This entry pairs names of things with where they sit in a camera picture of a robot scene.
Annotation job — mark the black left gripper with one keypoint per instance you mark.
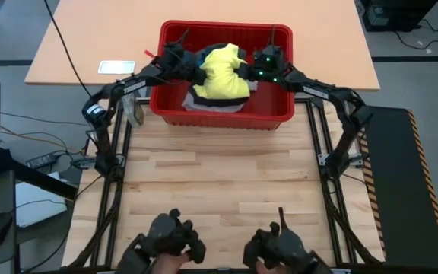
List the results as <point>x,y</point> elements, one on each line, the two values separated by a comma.
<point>177,62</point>

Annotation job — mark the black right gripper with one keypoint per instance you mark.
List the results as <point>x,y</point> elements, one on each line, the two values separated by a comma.
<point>270,64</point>

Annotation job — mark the yellow garment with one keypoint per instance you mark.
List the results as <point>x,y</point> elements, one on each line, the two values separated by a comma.
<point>223,76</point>

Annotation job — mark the navy blue garment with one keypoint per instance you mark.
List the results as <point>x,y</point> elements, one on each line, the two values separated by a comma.
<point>219,102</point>

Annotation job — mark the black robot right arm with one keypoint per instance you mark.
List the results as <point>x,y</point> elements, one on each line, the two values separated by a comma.
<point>318,91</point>

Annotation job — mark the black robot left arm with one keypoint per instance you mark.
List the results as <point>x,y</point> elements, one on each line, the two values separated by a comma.
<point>133,86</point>

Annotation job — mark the red plastic laundry bin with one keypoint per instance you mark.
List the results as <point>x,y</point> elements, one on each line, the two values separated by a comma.
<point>223,120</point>

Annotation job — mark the clear cleaner spray bottle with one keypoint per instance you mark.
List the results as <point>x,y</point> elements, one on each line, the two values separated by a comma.
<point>135,114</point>

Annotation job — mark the light wooden side table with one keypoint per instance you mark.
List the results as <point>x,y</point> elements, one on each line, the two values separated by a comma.
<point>108,30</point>

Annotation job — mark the black equipment box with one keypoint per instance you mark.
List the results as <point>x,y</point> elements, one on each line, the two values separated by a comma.
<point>401,15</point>

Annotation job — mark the black power adapter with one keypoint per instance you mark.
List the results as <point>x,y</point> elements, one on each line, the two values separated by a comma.
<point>42,160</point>

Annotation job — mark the black hazard-striped floor mat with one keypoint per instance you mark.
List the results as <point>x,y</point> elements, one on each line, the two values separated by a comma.
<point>394,182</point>

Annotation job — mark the person's left hand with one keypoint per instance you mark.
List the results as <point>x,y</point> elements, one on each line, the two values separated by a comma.
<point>169,264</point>

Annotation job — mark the person's hand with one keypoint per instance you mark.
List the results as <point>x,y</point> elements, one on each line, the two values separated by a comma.
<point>266,269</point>
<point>169,264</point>

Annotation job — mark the person's right hand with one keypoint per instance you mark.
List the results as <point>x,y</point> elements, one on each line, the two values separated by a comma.
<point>266,269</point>

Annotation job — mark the white paper sheet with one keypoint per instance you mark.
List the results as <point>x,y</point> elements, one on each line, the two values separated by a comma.
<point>38,205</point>

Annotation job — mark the black aluminium frame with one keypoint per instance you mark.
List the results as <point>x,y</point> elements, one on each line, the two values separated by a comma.
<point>314,129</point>
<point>115,148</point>

